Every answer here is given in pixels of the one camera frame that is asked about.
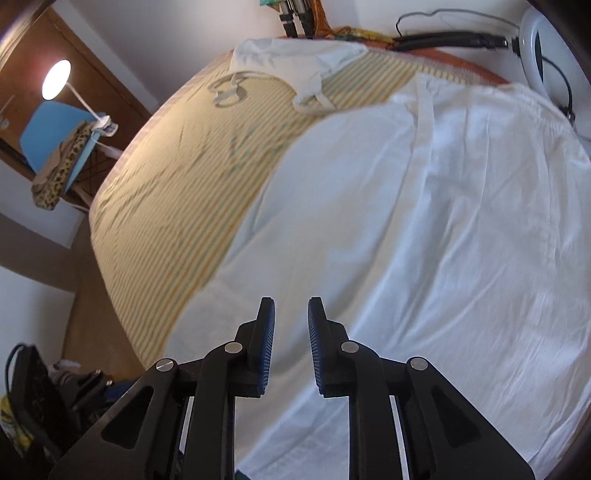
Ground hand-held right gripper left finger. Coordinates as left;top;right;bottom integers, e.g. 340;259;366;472
48;296;276;480

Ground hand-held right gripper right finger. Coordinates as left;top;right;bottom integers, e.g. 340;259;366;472
308;296;536;480

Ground large white garment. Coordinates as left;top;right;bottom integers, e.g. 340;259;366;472
164;76;591;480

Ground bed with striped sheet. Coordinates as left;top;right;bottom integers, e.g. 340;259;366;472
89;39;513;367

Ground black bag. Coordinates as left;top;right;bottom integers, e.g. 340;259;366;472
4;344;63;462

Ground leopard print cloth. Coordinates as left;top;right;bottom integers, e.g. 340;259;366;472
31;122;90;210

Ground wooden door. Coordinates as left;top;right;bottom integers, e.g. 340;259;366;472
0;7;153;171

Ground blue chair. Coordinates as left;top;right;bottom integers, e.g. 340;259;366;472
19;100;100;195

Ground orange patterned cloth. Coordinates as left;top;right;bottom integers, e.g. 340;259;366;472
309;23;398;48

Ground black tripod legs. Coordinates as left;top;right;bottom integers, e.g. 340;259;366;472
277;0;315;40

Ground white desk lamp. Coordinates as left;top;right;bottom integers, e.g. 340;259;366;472
41;59;118;139

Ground white top with straps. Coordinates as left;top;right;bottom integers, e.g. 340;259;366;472
208;37;370;116

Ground black ring light cable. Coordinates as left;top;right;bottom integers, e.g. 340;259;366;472
540;56;577;126

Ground thin black cable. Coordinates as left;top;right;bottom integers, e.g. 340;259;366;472
396;10;522;38

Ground white ring light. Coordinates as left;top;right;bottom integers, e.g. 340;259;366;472
518;8;583;100

